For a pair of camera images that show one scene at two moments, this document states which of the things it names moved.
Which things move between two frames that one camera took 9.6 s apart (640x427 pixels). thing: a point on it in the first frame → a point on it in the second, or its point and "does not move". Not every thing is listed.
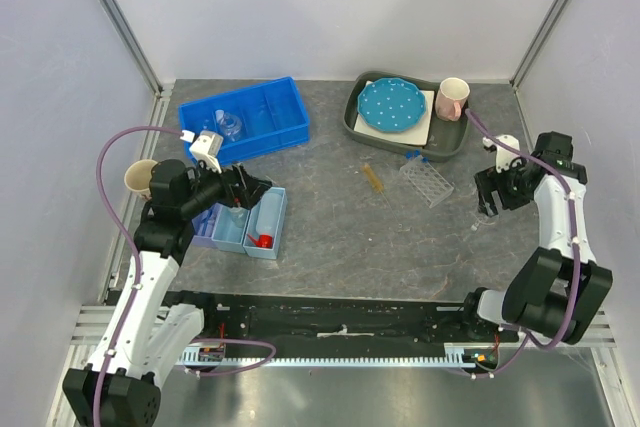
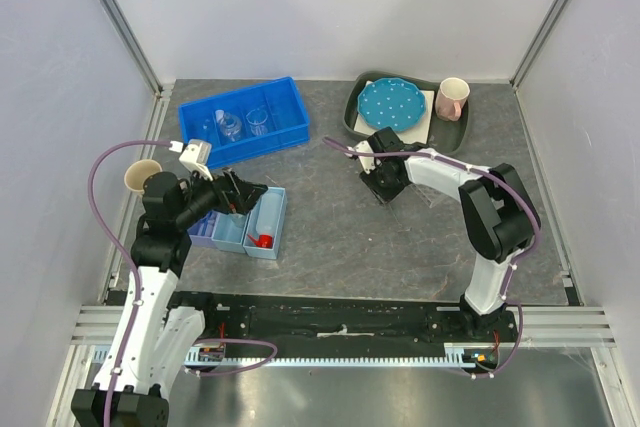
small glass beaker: [239, 216] does not move
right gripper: [491, 180] → [384, 195]
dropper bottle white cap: [230, 124] does not move
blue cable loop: [204, 223] does not move
